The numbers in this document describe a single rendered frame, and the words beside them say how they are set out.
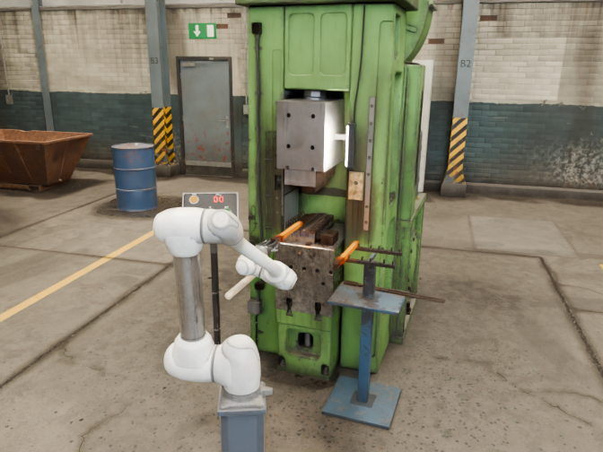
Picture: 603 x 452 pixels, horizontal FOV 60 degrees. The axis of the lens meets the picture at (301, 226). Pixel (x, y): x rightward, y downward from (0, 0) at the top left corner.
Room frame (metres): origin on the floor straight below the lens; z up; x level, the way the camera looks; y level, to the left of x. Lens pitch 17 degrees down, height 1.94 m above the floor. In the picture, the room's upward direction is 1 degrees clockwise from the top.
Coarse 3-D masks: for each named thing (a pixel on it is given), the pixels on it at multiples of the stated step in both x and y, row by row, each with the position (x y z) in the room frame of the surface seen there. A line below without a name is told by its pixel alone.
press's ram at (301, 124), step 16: (288, 112) 3.08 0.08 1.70; (304, 112) 3.05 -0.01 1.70; (320, 112) 3.01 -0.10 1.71; (336, 112) 3.23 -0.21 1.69; (288, 128) 3.08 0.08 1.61; (304, 128) 3.05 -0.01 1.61; (320, 128) 3.01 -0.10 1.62; (336, 128) 3.24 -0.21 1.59; (288, 144) 3.08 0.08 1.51; (304, 144) 3.05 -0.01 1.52; (320, 144) 3.01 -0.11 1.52; (336, 144) 3.26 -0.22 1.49; (288, 160) 3.08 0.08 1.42; (304, 160) 3.05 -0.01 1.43; (320, 160) 3.01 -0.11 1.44; (336, 160) 3.27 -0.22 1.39
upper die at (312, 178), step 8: (288, 168) 3.12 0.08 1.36; (288, 176) 3.08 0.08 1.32; (296, 176) 3.06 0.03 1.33; (304, 176) 3.05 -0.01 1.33; (312, 176) 3.03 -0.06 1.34; (320, 176) 3.12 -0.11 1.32; (328, 176) 3.28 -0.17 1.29; (288, 184) 3.08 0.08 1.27; (296, 184) 3.06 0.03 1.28; (304, 184) 3.04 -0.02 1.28; (312, 184) 3.03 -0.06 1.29
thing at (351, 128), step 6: (360, 66) 3.07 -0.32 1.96; (360, 72) 3.07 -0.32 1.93; (354, 102) 3.08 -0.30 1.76; (354, 108) 3.08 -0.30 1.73; (354, 114) 3.08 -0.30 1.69; (348, 126) 3.07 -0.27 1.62; (354, 126) 3.06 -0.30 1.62; (348, 132) 3.07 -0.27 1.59; (354, 132) 3.07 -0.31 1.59; (348, 138) 3.07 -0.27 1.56; (354, 138) 3.07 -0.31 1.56; (348, 144) 3.07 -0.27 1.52; (354, 144) 3.08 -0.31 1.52; (348, 150) 3.07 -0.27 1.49; (348, 156) 3.06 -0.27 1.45; (348, 162) 3.06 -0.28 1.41; (348, 168) 3.06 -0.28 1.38
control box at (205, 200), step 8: (184, 200) 3.11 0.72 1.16; (200, 200) 3.11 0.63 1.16; (208, 200) 3.12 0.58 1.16; (216, 200) 3.12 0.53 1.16; (224, 200) 3.13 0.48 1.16; (232, 200) 3.13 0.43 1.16; (208, 208) 3.09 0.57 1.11; (216, 208) 3.10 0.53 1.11; (224, 208) 3.10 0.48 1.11; (232, 208) 3.11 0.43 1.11
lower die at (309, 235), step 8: (304, 216) 3.41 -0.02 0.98; (312, 216) 3.37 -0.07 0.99; (304, 224) 3.15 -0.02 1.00; (312, 224) 3.15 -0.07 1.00; (320, 224) 3.18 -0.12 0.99; (296, 232) 3.06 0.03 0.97; (304, 232) 3.04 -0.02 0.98; (312, 232) 3.03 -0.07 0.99; (304, 240) 3.04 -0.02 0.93; (312, 240) 3.03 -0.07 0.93
